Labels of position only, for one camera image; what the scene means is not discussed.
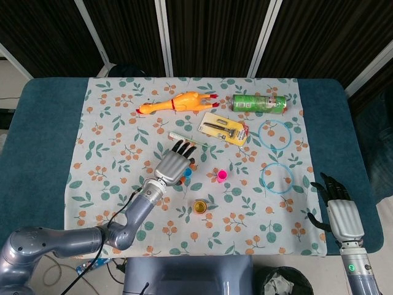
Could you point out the teal table cover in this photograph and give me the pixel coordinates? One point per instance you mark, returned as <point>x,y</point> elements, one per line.
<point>40,138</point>

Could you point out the pink plastic cup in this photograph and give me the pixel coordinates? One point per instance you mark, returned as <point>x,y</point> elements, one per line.
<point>222,176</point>

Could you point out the black trash bin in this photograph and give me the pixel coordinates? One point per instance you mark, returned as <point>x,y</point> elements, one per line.
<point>301,276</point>

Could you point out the green toothbrush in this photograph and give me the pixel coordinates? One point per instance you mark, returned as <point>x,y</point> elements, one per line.
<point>176,135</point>

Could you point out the colourful snack packet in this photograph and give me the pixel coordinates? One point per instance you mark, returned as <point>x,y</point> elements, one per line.
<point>89,266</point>

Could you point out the black bag behind table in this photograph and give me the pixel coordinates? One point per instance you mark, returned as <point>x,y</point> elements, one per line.
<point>127,71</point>

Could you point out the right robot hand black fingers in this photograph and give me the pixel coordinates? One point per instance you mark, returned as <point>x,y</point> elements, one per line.
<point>345,218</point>

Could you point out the light blue plastic cup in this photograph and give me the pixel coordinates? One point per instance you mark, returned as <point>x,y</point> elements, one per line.
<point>188,172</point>

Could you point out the yellow plastic cup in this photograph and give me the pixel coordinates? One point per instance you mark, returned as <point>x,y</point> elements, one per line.
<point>200,207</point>

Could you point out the green chip can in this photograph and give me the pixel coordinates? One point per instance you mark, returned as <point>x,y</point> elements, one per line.
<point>258,103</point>

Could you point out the black floor device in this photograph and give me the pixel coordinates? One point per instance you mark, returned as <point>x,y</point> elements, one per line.
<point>6,120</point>

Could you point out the dark slatted partition panel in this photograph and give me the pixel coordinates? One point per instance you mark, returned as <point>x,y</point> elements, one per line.
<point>212,30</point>
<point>129,30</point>
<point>322,30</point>
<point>46,30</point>

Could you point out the razor on yellow card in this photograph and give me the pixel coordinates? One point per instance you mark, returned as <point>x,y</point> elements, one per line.
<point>236,136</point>

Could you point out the floral print tablecloth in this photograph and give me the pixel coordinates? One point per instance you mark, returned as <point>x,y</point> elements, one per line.
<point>122,138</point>

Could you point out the white partition post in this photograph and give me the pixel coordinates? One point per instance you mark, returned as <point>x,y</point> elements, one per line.
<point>92,30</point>
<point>368,67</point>
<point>265,37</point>
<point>164,46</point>
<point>15,61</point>

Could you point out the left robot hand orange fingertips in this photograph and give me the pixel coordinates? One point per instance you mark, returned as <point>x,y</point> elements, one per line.
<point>172,167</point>

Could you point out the yellow rubber chicken toy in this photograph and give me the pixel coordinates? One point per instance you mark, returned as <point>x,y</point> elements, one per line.
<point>184,103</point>

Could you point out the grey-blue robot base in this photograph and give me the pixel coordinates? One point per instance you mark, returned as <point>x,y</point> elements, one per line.
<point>184,273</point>

